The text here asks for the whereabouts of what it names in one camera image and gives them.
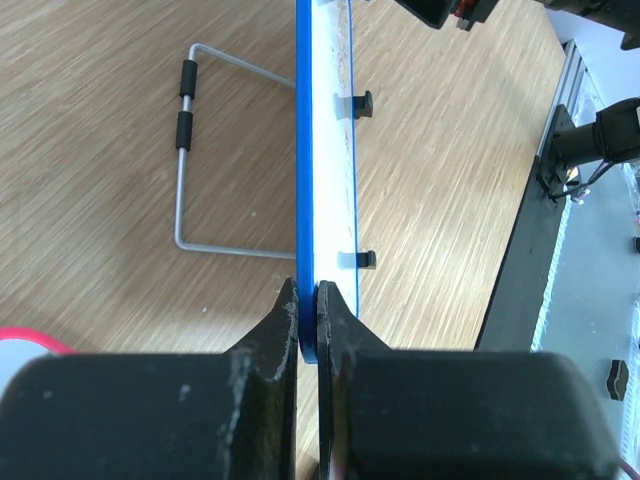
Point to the blue framed whiteboard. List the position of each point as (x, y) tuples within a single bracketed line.
[(326, 185)]

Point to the black stand foot clip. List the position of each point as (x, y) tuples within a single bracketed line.
[(362, 105), (366, 260)]

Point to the white slotted cable duct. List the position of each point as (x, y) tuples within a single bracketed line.
[(544, 313)]

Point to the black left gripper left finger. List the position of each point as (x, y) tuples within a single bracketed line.
[(229, 415)]

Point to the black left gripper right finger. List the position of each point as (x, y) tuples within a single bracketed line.
[(389, 413)]

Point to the pink framed whiteboard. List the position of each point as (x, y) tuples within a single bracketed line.
[(21, 345)]

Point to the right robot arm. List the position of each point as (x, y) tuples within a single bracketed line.
[(574, 159)]

